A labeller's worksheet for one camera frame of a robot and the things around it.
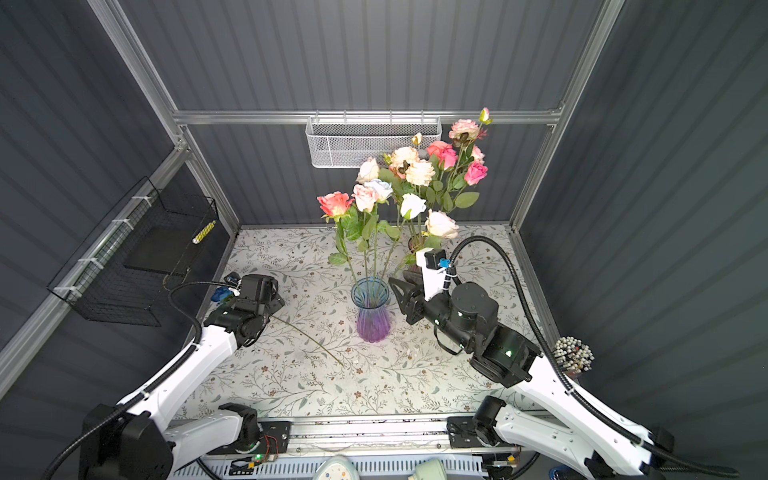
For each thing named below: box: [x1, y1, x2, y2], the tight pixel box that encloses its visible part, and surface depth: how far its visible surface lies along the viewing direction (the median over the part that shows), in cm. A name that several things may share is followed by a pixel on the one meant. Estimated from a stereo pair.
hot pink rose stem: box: [447, 160, 488, 214], surface depth 77 cm
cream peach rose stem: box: [422, 209, 459, 250], surface depth 65 cm
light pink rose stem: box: [351, 184, 379, 294], surface depth 69 cm
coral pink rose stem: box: [317, 191, 363, 288], surface depth 70 cm
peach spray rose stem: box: [384, 146, 419, 241], surface depth 78 cm
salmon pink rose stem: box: [426, 140, 450, 158], surface depth 83 cm
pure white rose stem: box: [382, 193, 427, 283], surface depth 68 cm
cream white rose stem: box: [356, 156, 380, 184], surface depth 79 cm
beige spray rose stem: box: [405, 132, 436, 241], surface depth 78 cm
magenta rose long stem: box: [440, 145, 458, 171], surface depth 80 cm
